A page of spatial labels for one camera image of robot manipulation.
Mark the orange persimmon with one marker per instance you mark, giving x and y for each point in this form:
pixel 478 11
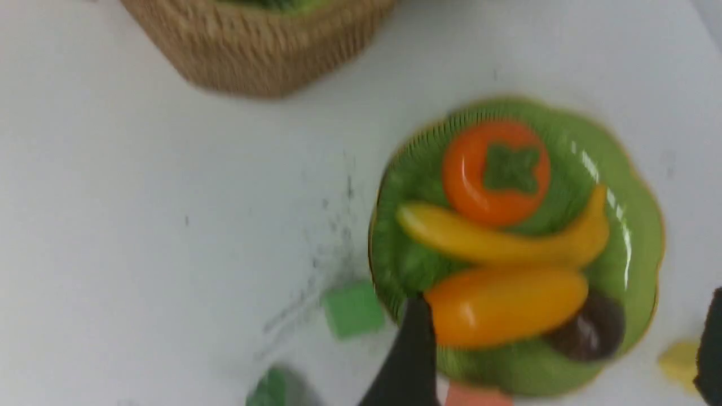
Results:
pixel 496 173

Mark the yellow banana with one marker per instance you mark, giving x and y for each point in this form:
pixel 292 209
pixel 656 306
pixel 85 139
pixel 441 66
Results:
pixel 577 245

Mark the green foam cube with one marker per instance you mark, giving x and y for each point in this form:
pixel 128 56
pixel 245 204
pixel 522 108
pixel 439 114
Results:
pixel 353 310

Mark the orange foam cube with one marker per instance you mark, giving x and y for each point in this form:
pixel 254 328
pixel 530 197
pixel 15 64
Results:
pixel 461 395

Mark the orange carrot with leaves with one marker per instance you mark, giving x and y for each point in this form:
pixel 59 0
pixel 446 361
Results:
pixel 281 386

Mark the orange yellow mango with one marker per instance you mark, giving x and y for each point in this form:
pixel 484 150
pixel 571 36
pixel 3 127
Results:
pixel 484 308

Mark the yellow foam cube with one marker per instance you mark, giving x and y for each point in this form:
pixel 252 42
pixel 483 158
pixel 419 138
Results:
pixel 678 363

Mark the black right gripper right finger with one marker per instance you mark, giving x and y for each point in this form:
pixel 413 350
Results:
pixel 708 378

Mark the green glass plate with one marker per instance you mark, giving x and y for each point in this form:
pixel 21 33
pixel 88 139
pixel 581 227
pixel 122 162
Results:
pixel 582 154

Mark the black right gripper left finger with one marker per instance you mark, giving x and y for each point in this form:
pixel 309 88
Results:
pixel 408 376

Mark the woven wicker basket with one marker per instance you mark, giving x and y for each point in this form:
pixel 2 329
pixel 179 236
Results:
pixel 241 49

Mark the dark purple mangosteen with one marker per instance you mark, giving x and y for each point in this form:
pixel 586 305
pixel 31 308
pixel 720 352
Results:
pixel 594 333

